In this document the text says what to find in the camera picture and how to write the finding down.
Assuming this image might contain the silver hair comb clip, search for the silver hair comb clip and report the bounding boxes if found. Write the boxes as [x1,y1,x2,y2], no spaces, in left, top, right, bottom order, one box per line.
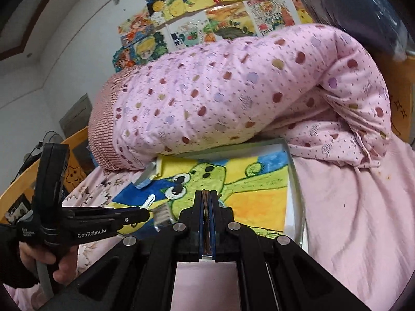
[152,204,176,232]

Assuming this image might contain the left human hand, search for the left human hand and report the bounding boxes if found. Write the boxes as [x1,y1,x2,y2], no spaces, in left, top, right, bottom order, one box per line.
[19,242,79,285]

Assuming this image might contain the grey shallow box tray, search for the grey shallow box tray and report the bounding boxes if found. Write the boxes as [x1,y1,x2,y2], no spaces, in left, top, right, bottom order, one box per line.
[128,138,305,244]

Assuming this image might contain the pink floral bed sheet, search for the pink floral bed sheet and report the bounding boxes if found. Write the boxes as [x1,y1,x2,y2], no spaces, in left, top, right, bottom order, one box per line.
[4,135,415,311]

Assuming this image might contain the pink dotted folded quilt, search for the pink dotted folded quilt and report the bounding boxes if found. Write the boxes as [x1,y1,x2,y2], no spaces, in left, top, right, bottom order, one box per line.
[88,24,392,171]

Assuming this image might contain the yellow wooden bed frame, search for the yellow wooden bed frame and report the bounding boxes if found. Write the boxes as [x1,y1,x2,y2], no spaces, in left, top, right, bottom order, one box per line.
[1,127,88,225]

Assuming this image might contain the black cable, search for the black cable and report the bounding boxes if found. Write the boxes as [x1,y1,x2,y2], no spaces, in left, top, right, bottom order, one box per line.
[10,130,64,183]

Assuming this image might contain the children drawings on wall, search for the children drawings on wall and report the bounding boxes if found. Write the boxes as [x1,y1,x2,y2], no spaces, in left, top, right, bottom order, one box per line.
[112,0,313,72]

